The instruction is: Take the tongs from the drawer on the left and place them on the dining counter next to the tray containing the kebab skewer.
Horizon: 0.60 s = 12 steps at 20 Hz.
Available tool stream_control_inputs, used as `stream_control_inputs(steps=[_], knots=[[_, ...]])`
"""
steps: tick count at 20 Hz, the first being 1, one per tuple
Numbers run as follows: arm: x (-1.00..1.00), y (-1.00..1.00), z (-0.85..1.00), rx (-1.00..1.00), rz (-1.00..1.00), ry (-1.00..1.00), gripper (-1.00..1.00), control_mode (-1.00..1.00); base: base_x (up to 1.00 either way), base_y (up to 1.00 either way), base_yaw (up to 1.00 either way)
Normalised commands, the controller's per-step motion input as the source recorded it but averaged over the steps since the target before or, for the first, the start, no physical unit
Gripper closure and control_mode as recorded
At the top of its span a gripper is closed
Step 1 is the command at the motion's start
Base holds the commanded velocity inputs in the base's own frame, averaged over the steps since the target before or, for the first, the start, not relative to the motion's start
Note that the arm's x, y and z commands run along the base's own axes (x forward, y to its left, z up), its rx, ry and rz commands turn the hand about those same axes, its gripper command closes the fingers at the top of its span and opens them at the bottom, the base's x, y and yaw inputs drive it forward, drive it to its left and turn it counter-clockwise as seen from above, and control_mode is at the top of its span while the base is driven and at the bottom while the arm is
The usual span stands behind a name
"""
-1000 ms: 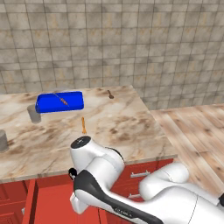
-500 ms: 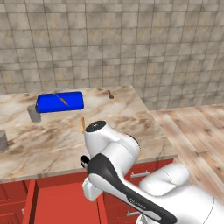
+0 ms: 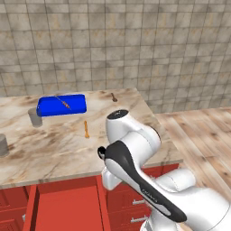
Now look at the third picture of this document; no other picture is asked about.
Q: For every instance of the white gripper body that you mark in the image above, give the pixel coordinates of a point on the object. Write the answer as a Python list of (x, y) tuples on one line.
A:
[(110, 180)]

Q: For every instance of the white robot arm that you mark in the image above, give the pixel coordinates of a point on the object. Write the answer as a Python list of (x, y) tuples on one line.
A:
[(180, 198)]

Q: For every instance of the brown kebab skewer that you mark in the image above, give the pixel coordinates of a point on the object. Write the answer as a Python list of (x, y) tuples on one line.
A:
[(66, 104)]

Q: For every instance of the blue rectangular tray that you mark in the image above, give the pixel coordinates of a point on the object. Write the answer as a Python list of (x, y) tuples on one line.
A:
[(61, 105)]

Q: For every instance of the red drawer front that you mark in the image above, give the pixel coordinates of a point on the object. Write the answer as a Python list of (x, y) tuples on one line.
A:
[(123, 197), (121, 221), (10, 221), (162, 169), (13, 197)]

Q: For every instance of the dark brown spoon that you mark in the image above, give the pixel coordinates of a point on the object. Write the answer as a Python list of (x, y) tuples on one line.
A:
[(114, 97)]

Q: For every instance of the grey cup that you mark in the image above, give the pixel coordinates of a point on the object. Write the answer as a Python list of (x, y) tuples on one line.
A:
[(3, 145), (35, 118)]

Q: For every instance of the open red drawer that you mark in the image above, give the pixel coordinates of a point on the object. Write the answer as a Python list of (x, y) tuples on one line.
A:
[(67, 207)]

